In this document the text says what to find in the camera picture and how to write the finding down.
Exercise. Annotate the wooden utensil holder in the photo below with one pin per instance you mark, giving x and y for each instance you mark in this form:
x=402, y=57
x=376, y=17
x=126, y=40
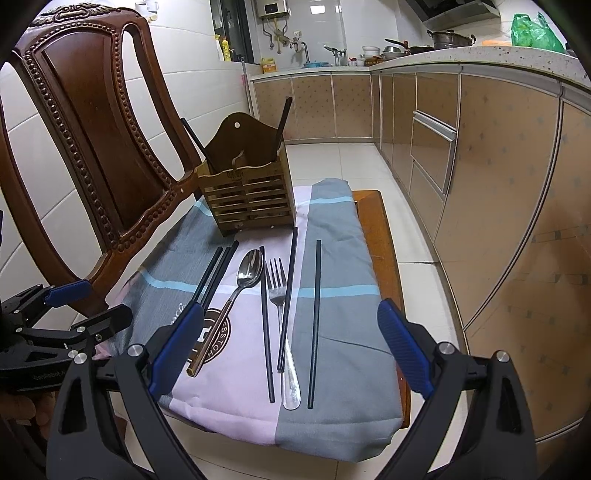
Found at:
x=246, y=179

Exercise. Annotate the yellow bottle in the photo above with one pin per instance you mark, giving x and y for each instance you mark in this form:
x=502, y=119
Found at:
x=226, y=51

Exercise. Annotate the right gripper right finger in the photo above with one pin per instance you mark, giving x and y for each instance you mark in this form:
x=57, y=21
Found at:
x=497, y=440

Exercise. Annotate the white bowl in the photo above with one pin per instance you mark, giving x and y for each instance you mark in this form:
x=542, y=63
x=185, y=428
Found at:
x=371, y=51

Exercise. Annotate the grey pink checked cloth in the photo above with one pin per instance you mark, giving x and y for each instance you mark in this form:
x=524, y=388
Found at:
x=300, y=362

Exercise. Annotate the person's left hand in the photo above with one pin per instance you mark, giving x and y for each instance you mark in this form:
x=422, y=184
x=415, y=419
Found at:
x=21, y=408

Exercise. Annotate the range hood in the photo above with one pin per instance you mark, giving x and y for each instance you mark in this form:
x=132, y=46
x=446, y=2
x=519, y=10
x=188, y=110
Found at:
x=445, y=14

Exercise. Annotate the small wooden table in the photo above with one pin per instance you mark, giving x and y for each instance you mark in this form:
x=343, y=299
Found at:
x=376, y=230

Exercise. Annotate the kitchen base cabinets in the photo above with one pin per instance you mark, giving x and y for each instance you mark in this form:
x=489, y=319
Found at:
x=496, y=164

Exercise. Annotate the white gas water heater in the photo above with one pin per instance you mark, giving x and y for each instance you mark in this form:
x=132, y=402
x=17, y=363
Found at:
x=271, y=8

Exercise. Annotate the black chopstick beside spoon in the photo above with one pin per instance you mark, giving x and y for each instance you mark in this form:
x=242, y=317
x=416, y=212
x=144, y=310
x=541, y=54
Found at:
x=266, y=330

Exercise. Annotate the speckled stone countertop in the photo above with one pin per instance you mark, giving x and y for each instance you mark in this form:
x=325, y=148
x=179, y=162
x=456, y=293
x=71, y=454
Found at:
x=536, y=60

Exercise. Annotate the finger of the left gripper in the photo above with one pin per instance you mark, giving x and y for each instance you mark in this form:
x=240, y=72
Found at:
x=55, y=296
x=88, y=333

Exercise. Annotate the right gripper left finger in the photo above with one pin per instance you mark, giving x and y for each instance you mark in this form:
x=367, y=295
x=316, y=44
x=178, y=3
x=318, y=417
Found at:
x=84, y=441

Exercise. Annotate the green plastic bag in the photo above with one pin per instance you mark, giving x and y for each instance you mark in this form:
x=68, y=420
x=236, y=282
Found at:
x=535, y=34

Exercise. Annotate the sink faucet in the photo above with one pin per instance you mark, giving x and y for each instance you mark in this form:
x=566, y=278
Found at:
x=300, y=52

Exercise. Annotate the steel spoon wooden handle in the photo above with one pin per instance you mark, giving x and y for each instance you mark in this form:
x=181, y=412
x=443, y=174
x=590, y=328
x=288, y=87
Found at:
x=249, y=272

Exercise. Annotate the metal cooking pot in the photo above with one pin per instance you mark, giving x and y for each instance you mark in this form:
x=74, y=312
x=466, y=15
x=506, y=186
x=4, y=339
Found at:
x=449, y=39

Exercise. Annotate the blue basin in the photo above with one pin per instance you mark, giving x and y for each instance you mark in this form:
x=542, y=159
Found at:
x=310, y=65

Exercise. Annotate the yellow box on counter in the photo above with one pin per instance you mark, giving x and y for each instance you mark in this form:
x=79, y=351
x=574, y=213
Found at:
x=268, y=65

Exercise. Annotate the carved wooden chair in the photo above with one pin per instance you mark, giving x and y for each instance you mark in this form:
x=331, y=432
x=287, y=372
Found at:
x=70, y=60

